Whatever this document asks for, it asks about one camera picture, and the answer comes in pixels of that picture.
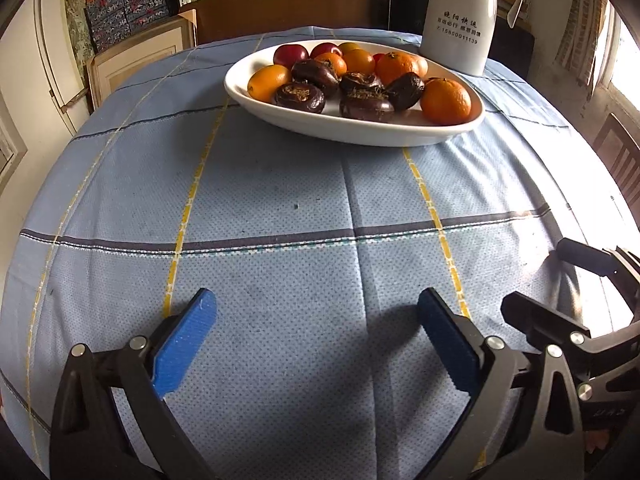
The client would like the white thermos jug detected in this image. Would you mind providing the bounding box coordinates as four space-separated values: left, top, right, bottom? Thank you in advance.
419 0 526 77

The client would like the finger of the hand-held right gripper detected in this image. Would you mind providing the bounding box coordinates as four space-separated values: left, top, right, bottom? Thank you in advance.
501 291 592 350
556 238 640 281

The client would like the orange mandarin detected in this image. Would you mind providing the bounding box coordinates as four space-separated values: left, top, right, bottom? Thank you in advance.
375 51 422 87
420 77 473 126

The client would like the white door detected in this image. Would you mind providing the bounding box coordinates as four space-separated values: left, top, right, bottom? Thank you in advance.
30 0 97 117

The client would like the stack of blue patterned boxes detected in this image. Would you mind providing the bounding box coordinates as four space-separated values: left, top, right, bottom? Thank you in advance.
84 0 177 54

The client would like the white oval plate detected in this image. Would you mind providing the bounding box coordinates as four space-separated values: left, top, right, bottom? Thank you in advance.
224 39 487 148

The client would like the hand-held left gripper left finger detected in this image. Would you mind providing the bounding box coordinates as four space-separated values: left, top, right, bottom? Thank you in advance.
49 288 218 480

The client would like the dark brown water chestnut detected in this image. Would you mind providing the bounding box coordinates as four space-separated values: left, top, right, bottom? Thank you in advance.
385 72 426 112
339 71 385 95
339 88 396 123
291 58 340 97
273 82 327 115

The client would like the window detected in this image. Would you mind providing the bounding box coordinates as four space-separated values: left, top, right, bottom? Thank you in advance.
600 10 640 113

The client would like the mottled green slab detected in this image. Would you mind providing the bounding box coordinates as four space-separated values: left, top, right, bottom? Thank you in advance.
62 0 97 70

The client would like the wooden chair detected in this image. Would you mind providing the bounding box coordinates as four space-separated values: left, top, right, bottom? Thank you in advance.
590 112 640 207

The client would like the blue checked tablecloth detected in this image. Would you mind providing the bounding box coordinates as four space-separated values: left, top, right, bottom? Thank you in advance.
0 27 640 480

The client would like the cream wooden cabinet door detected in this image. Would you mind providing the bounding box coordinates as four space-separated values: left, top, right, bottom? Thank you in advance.
86 20 197 112

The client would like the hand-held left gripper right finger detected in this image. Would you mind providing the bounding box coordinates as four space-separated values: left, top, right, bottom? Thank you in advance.
414 287 586 480

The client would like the patterned curtain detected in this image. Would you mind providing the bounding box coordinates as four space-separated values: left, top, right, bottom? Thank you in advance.
555 0 609 77

